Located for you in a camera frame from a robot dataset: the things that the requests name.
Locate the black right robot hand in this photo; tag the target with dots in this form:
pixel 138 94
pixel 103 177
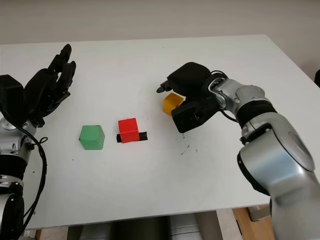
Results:
pixel 190 77

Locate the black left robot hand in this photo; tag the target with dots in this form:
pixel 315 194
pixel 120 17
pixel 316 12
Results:
pixel 40 92

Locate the yellow wooden block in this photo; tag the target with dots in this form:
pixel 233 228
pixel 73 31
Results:
pixel 170 102

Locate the green wooden block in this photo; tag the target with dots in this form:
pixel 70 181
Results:
pixel 91 137

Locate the red wooden block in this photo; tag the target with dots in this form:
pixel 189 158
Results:
pixel 128 130

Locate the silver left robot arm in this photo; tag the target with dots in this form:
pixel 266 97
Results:
pixel 10 150

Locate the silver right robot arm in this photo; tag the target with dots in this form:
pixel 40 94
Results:
pixel 275 155

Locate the black tape strip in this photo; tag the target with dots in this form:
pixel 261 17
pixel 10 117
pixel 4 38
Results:
pixel 143 136

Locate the dark object beside table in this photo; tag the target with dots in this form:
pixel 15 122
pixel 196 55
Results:
pixel 317 78

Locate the silver left robot thigh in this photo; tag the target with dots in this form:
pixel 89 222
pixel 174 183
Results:
pixel 95 232

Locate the silver robot thigh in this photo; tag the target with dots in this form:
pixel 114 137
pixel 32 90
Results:
pixel 185 228
pixel 95 232

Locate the silver right robot thigh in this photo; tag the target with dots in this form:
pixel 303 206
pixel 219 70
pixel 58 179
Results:
pixel 185 228

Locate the dark robot waist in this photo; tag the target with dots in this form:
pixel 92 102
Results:
pixel 140 228

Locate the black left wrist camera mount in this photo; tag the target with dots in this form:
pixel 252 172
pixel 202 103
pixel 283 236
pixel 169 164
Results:
pixel 10 92

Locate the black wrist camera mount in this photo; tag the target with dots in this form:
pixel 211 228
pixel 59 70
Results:
pixel 190 117
pixel 10 92

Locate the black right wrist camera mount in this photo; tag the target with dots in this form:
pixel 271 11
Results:
pixel 190 117

